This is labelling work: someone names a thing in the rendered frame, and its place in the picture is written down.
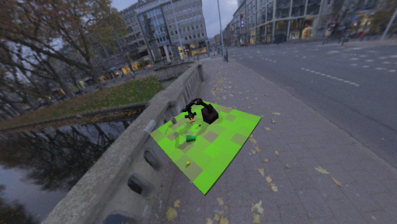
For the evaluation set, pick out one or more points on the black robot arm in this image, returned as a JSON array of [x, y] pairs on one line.
[[199, 102]]

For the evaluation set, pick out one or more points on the dark grey cylindrical cup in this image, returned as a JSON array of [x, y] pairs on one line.
[[173, 120]]

